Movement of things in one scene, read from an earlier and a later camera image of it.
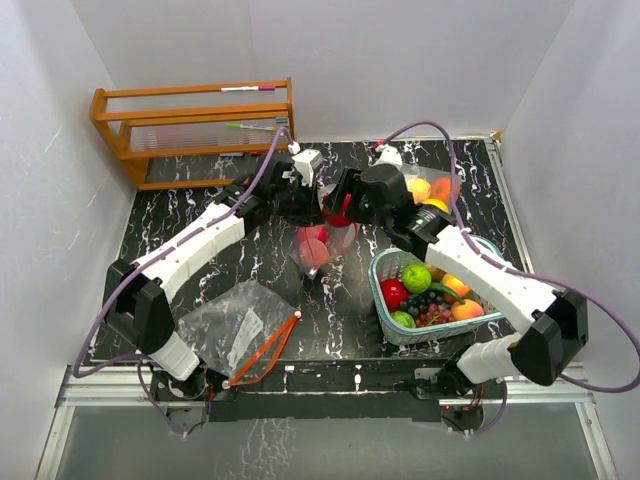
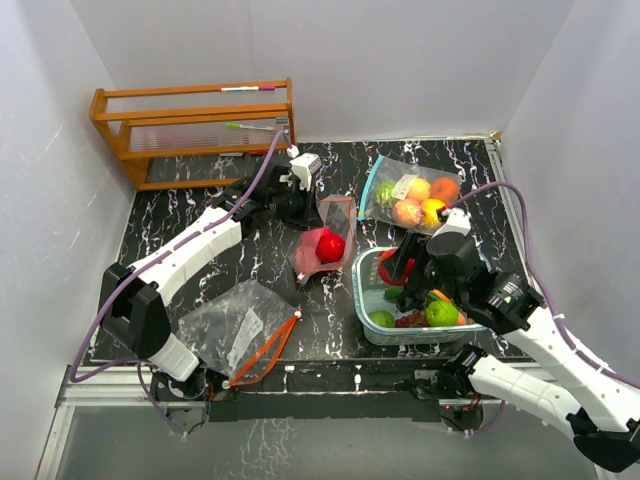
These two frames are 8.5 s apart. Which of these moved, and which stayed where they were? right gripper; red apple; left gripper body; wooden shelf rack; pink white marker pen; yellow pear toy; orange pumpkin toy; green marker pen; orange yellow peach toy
Moved: right gripper; red apple; orange yellow peach toy
Stayed: yellow pear toy; green marker pen; left gripper body; orange pumpkin toy; pink white marker pen; wooden shelf rack
